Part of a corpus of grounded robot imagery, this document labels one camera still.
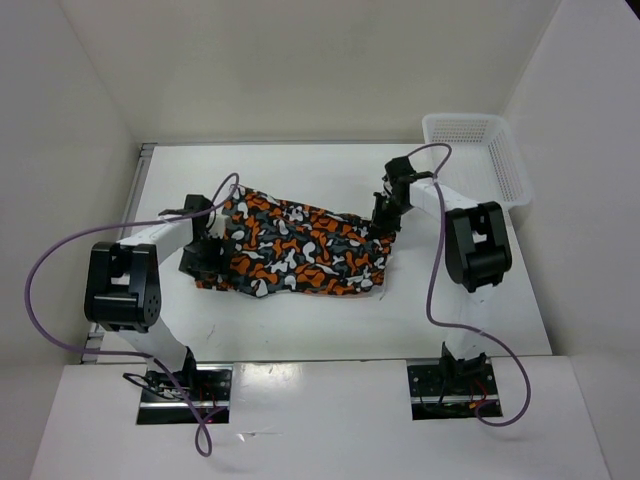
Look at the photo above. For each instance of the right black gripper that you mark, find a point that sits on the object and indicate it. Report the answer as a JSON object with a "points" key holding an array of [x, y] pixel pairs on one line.
{"points": [[379, 221]]}

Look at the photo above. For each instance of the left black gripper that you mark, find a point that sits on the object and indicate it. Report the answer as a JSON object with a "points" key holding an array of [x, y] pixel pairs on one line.
{"points": [[216, 264]]}

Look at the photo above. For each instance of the orange camouflage shorts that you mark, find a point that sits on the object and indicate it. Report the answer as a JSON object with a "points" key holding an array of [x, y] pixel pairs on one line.
{"points": [[273, 245]]}

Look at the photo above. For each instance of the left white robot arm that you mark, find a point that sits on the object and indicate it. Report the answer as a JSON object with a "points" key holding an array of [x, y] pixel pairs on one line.
{"points": [[123, 290]]}

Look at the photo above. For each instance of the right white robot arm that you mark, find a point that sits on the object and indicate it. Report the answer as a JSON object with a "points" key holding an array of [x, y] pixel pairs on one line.
{"points": [[473, 245]]}

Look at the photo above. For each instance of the white plastic basket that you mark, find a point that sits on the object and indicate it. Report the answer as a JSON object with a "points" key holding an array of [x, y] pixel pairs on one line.
{"points": [[486, 164]]}

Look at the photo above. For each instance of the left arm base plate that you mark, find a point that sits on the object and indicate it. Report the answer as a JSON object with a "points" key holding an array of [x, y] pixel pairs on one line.
{"points": [[162, 404]]}

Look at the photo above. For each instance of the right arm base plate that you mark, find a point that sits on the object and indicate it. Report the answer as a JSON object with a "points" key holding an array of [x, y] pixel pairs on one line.
{"points": [[434, 397]]}

